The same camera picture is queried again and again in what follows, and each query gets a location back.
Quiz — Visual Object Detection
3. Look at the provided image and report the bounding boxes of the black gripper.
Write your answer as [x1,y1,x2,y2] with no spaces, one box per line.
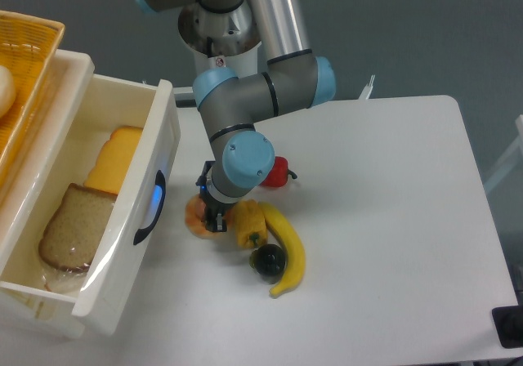
[195,160,240,233]

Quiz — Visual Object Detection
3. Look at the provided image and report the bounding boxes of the fried egg bread toy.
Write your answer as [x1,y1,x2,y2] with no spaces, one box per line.
[185,195,219,239]

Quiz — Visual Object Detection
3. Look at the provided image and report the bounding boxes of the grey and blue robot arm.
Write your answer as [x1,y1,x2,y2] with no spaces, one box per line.
[136,0,336,232]

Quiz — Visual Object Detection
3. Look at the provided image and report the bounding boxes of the yellow bell pepper toy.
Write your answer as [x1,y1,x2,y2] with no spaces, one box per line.
[232,199,268,249]

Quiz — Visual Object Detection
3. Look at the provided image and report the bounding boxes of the dark green round vegetable toy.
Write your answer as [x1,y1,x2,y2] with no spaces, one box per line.
[249,243,287,283]

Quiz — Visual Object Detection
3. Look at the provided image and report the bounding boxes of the red bell pepper toy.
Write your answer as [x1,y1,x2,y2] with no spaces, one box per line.
[260,156,297,188]

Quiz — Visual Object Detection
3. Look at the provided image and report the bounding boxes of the yellow banana toy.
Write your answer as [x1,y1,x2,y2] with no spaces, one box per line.
[258,202,306,298]

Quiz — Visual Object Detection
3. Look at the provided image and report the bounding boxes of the yellow cake slice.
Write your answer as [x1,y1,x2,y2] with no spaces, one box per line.
[83,126,142,194]

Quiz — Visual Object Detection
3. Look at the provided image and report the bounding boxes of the white plastic drawer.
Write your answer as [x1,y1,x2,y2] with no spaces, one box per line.
[1,75,180,338]

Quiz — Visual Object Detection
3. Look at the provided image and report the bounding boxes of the brown bread slice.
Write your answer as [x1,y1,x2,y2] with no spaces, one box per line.
[38,183,117,273]

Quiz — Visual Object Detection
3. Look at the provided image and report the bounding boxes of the white bun in basket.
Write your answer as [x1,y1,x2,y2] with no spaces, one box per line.
[0,65,16,118]

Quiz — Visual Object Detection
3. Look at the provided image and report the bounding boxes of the yellow woven basket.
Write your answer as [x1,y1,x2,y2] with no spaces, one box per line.
[1,11,65,184]

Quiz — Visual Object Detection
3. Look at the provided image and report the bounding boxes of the black device at table edge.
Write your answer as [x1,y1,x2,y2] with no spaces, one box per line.
[491,306,522,349]

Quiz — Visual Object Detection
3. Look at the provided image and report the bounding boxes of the black drawer handle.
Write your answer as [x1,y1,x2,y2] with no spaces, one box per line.
[133,170,167,246]

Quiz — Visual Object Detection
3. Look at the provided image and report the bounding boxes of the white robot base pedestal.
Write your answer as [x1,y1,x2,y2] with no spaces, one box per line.
[178,0,262,78]

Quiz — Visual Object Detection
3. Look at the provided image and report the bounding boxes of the white drawer cabinet frame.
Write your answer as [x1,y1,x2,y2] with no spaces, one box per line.
[1,50,94,338]

